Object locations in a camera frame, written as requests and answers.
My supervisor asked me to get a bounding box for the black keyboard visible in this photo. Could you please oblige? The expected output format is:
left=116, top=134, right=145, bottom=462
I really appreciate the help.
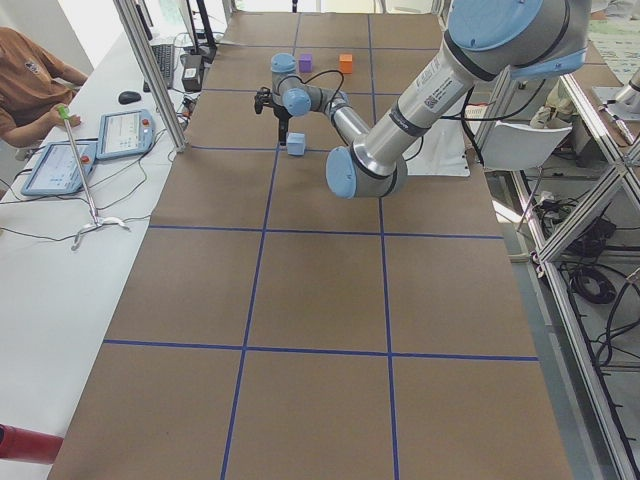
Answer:
left=151, top=44, right=175, bottom=89

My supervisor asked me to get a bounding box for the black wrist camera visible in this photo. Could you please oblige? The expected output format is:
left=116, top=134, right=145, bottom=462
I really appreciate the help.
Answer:
left=254, top=87, right=273, bottom=115

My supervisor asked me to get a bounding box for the aluminium frame post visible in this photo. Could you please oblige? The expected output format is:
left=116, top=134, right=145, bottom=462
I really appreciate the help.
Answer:
left=113, top=0, right=187, bottom=153

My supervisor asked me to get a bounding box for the orange foam block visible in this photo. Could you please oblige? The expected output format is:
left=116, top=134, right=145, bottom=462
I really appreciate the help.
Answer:
left=338, top=53, right=354, bottom=75

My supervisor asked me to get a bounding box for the far teach pendant tablet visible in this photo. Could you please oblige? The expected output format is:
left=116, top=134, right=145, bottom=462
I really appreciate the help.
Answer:
left=96, top=109, right=155, bottom=160

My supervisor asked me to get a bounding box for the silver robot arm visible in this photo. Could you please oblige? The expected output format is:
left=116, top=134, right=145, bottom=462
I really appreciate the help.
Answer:
left=254, top=1, right=591, bottom=198

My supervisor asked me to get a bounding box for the purple foam block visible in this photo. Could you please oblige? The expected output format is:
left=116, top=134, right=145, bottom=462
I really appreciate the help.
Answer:
left=298, top=53, right=313, bottom=74

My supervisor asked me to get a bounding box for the metal grabber stick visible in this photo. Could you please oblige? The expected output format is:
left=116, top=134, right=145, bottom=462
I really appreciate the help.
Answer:
left=56, top=105, right=130, bottom=251

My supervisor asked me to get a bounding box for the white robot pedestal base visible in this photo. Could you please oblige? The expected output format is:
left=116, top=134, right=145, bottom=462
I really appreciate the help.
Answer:
left=403, top=119, right=470, bottom=177

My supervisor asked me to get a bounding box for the teach pendant tablet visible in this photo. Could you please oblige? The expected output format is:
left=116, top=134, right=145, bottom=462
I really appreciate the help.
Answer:
left=21, top=142, right=83, bottom=196
left=96, top=109, right=155, bottom=160

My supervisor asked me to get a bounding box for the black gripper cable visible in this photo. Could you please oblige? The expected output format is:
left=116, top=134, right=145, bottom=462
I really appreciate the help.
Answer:
left=277, top=68, right=347, bottom=109

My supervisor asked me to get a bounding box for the red cylinder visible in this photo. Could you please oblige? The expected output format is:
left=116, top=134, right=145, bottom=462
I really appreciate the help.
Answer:
left=1, top=424, right=64, bottom=465

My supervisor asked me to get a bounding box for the light blue foam block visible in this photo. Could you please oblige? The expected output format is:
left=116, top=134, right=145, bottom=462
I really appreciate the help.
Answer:
left=286, top=132, right=306, bottom=156

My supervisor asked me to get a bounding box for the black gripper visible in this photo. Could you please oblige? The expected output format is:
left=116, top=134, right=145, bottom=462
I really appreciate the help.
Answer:
left=271, top=97, right=291, bottom=146

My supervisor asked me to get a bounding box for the black power adapter box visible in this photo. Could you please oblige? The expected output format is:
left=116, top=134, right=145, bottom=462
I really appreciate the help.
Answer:
left=181, top=54, right=204, bottom=92

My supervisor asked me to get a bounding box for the person in brown shirt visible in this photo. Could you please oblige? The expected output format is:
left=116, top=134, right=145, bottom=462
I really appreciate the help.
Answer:
left=1, top=27, right=88, bottom=148

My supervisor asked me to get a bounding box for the near teach pendant tablet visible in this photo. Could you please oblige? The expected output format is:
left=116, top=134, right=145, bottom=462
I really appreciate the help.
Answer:
left=21, top=142, right=83, bottom=196

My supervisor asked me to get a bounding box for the white chair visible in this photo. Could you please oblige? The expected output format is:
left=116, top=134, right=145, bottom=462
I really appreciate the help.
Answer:
left=482, top=118, right=574, bottom=234

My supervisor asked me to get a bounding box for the black computer mouse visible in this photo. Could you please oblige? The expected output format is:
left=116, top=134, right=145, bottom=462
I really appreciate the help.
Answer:
left=118, top=91, right=141, bottom=105

